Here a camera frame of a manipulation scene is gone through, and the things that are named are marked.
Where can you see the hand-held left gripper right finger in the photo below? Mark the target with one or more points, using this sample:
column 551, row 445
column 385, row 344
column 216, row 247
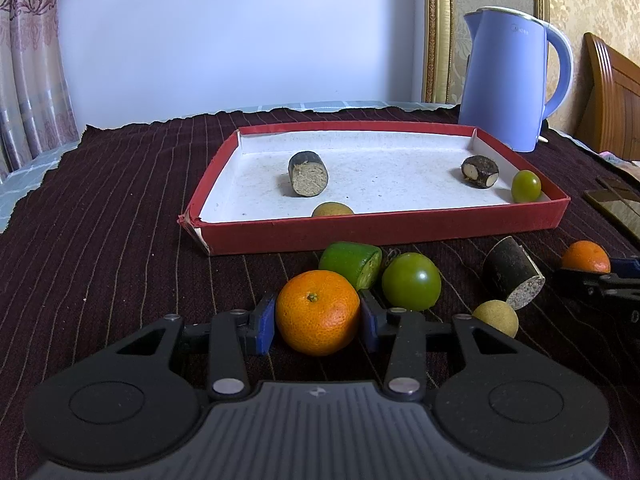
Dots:
column 371, row 322

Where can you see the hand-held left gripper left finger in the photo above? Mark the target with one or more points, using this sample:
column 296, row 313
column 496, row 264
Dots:
column 265, row 325

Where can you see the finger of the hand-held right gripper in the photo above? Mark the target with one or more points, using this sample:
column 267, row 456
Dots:
column 600, row 287
column 626, row 266

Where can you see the small orange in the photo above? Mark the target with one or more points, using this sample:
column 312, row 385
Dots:
column 585, row 256

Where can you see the large orange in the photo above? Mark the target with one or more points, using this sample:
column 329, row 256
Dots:
column 317, row 312

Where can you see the green tomato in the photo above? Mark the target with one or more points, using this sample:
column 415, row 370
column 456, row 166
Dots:
column 411, row 281

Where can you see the cut green citrus piece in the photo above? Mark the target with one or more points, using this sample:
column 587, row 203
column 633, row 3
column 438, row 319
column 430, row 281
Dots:
column 345, row 260

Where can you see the beige longan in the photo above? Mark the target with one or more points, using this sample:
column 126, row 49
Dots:
column 496, row 317
column 332, row 209

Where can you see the small yellow-green fruit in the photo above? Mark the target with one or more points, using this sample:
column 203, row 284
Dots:
column 526, row 186

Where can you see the red cardboard box tray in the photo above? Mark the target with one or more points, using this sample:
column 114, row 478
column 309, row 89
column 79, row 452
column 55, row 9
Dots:
column 400, row 180

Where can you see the notched dark sugarcane piece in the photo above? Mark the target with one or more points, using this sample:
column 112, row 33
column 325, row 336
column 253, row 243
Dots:
column 307, row 175

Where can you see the dark brown tray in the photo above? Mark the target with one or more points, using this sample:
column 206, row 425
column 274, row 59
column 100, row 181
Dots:
column 617, row 207

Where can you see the pink object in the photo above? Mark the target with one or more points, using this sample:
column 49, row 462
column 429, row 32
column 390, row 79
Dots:
column 612, row 158

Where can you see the wooden chair back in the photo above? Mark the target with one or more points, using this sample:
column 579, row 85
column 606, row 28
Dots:
column 615, row 100

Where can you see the dark striped tablecloth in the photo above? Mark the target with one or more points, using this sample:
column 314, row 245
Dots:
column 125, row 220

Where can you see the blue electric kettle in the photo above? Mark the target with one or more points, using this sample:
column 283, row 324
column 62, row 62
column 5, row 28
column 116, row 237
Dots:
column 505, row 85

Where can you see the pink patterned curtain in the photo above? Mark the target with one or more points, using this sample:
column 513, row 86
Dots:
column 30, row 60

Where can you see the gold picture frame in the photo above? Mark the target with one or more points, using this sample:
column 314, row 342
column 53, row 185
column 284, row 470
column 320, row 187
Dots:
column 437, row 35

